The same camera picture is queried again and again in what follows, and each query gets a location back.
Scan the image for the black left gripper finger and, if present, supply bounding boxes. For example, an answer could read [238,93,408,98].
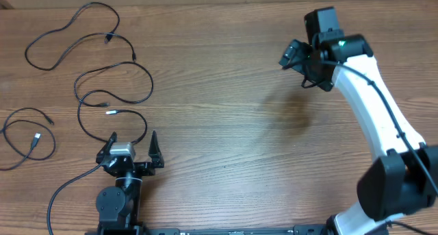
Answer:
[148,130,164,169]
[96,132,117,164]

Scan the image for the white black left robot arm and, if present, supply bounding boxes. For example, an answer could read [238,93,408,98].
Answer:
[96,132,164,234]

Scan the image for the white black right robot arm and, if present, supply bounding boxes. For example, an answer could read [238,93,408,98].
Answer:
[279,7,437,234]

